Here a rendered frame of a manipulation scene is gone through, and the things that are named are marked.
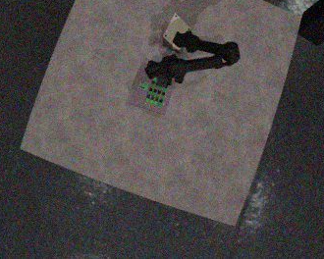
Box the mauve switch panel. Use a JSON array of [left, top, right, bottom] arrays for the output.
[[129, 65, 176, 115]]

